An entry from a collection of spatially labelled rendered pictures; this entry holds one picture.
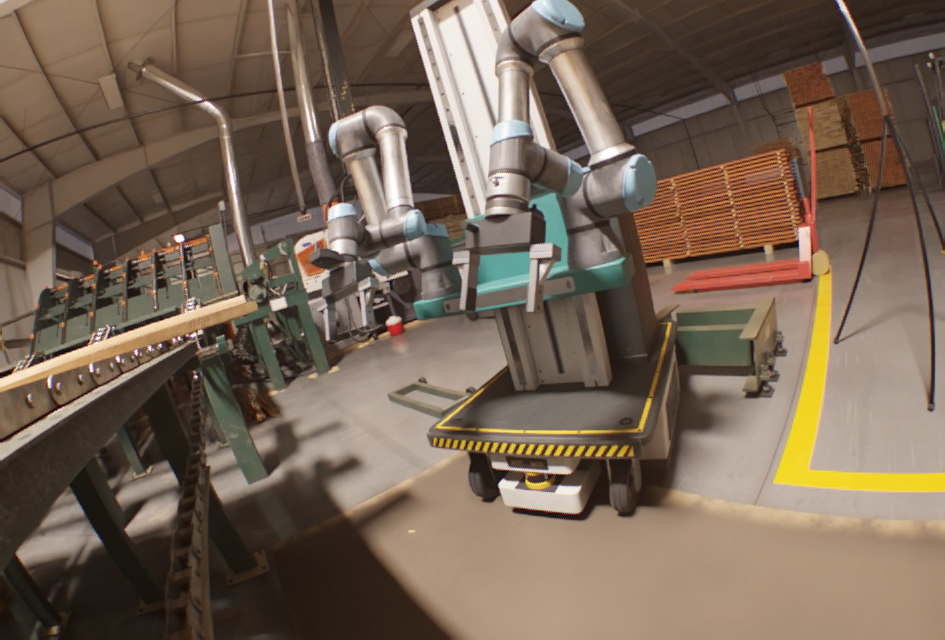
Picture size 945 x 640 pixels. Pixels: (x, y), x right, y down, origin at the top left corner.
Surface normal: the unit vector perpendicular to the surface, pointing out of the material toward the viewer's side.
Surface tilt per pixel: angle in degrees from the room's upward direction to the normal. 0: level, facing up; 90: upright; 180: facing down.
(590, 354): 90
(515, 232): 67
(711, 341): 90
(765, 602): 0
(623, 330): 90
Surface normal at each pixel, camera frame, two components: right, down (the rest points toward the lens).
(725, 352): -0.77, 0.27
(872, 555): -0.27, -0.96
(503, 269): -0.53, 0.22
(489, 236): -0.65, -0.16
